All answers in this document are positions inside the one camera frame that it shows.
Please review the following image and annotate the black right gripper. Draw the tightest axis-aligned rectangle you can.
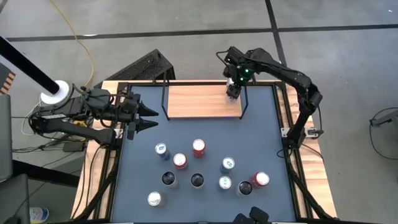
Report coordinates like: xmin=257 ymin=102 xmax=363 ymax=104
xmin=223 ymin=46 xmax=257 ymax=100

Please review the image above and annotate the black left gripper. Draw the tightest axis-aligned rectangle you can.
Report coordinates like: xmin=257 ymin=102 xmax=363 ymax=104
xmin=119 ymin=91 xmax=160 ymax=141

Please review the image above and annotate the red Fanta strawberry can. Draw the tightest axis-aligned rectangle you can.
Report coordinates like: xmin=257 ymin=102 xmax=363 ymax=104
xmin=192 ymin=138 xmax=207 ymax=159
xmin=172 ymin=152 xmax=189 ymax=170
xmin=248 ymin=171 xmax=271 ymax=189

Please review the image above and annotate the white Celsius Peach Vibe can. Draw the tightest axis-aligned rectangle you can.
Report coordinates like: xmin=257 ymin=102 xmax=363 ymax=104
xmin=161 ymin=170 xmax=179 ymax=189
xmin=190 ymin=172 xmax=206 ymax=190
xmin=234 ymin=180 xmax=253 ymax=197

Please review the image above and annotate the blue silver Red Bull can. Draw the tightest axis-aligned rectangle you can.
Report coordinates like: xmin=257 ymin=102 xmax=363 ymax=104
xmin=219 ymin=156 xmax=236 ymax=175
xmin=216 ymin=175 xmax=233 ymax=193
xmin=154 ymin=142 xmax=171 ymax=162

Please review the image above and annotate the black perforated computer case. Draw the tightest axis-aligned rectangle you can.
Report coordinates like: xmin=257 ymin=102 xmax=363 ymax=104
xmin=93 ymin=49 xmax=177 ymax=91

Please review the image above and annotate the black power adapter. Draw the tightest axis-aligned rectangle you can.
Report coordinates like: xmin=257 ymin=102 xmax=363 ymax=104
xmin=63 ymin=141 xmax=87 ymax=153

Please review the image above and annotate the tall black white tower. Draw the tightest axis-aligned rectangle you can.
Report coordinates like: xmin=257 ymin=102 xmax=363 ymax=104
xmin=0 ymin=35 xmax=72 ymax=106

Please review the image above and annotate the orange striped panel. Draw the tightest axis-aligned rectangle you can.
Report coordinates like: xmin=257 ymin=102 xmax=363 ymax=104
xmin=0 ymin=63 xmax=16 ymax=96

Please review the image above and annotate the grey panel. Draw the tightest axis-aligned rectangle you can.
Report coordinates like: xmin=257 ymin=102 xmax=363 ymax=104
xmin=0 ymin=93 xmax=14 ymax=184

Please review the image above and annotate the white blue container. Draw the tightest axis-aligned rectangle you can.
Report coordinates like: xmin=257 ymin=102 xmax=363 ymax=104
xmin=29 ymin=207 xmax=50 ymax=224

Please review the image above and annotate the grey metal stand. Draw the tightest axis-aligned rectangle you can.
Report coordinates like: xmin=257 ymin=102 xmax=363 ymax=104
xmin=369 ymin=107 xmax=398 ymax=128

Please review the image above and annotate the wooden shelf with black frame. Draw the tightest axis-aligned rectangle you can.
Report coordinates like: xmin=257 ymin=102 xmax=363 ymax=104
xmin=160 ymin=70 xmax=256 ymax=121

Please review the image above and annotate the black table frame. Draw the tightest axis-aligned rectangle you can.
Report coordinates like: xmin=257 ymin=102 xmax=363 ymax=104
xmin=71 ymin=80 xmax=338 ymax=224

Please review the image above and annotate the yellow cable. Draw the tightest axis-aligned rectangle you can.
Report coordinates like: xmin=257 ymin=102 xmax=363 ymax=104
xmin=49 ymin=0 xmax=95 ymax=88

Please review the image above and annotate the white cable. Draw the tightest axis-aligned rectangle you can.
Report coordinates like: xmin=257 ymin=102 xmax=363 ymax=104
xmin=21 ymin=107 xmax=44 ymax=137

